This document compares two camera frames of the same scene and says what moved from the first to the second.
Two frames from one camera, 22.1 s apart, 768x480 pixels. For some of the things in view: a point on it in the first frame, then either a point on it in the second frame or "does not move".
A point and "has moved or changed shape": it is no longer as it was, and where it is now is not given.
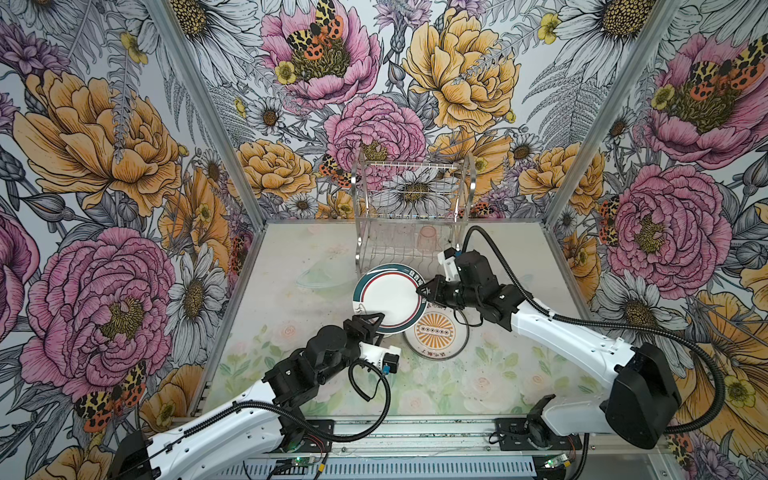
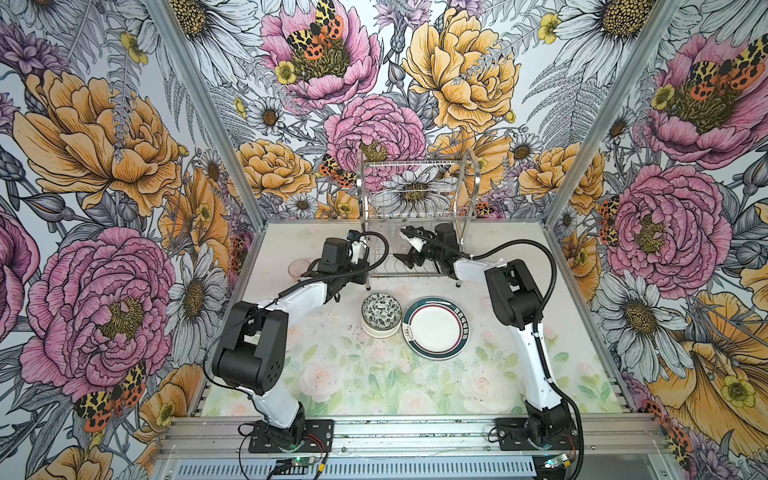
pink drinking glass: [428, 240] has moved or changed shape
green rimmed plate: [390, 290] -> [436, 328]
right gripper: [438, 282] -> [407, 258]
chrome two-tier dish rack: [409, 212] does not move
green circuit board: [303, 462] does not move
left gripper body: [357, 332] -> [357, 273]
